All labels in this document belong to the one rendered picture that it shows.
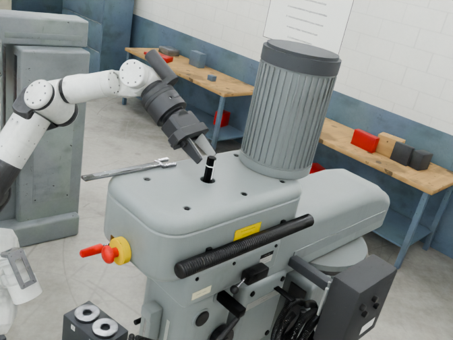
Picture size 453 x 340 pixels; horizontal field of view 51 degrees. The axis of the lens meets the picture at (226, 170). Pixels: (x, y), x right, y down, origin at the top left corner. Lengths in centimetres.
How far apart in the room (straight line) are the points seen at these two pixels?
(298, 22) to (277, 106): 505
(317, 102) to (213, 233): 41
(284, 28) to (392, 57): 151
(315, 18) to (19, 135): 507
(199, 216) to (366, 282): 48
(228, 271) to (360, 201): 63
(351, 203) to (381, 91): 404
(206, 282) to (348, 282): 35
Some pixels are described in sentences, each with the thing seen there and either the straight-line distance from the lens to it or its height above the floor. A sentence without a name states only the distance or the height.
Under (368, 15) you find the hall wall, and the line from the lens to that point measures 569.
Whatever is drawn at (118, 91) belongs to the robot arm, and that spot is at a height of 202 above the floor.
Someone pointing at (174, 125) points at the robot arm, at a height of 201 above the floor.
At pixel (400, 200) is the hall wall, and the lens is 563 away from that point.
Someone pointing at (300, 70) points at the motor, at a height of 217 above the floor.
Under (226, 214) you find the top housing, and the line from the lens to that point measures 104.
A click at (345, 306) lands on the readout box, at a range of 124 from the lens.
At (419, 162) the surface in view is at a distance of 491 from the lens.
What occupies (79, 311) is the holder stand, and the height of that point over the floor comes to 110.
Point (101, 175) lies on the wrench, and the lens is 108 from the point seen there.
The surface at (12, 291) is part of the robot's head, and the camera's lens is 122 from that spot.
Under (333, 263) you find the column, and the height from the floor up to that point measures 156.
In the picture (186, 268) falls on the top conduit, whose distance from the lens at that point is 98.
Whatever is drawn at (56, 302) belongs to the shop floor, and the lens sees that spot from 364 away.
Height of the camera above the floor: 238
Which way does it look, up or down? 24 degrees down
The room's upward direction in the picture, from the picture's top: 12 degrees clockwise
